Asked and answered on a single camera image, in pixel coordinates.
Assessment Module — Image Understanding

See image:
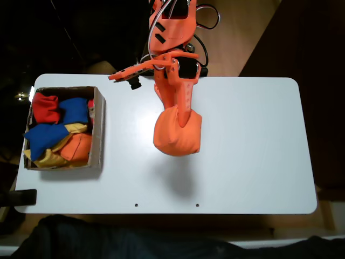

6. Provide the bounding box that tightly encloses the square blue bean bag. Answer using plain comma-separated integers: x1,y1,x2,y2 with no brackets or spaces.
58,97,90,125

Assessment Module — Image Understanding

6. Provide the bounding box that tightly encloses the yellow bean bag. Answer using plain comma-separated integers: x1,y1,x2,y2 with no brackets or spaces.
23,148,89,169
51,122,89,153

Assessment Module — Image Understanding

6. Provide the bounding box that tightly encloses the orange camera mount with camera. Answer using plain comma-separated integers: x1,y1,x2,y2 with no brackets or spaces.
107,53,178,91

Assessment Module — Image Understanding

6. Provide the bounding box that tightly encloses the large orange bean bag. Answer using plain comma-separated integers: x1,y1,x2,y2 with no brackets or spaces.
153,105,203,157

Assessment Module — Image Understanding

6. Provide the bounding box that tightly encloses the pointed blue bean bag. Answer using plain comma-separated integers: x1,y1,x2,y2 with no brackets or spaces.
23,123,71,160

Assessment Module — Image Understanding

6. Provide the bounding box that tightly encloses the black flat table clamp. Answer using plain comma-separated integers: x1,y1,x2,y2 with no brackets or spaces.
0,188,37,207

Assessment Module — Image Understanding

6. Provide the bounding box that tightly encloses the large red bean bag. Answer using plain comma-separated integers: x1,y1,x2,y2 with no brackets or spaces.
32,92,61,125

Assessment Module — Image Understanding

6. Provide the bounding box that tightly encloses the orange bean bag black stitching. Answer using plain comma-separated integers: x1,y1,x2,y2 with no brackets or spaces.
59,132,93,162

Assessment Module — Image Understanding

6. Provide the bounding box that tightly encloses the person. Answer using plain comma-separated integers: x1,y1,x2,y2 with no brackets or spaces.
10,214,345,259

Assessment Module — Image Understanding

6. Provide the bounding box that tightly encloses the cardboard box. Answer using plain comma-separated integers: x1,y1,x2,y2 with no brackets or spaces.
23,85,106,171

